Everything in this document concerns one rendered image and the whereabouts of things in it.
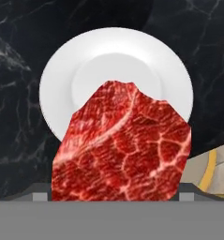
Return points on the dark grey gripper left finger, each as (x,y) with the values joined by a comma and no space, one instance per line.
(38,192)

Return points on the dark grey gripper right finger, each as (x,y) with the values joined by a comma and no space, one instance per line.
(189,192)

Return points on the raw red marbled steak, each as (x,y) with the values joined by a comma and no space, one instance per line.
(122,146)

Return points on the beige tray with yellow rim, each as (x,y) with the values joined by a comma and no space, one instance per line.
(210,172)

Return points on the round white plate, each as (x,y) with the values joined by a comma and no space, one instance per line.
(94,65)

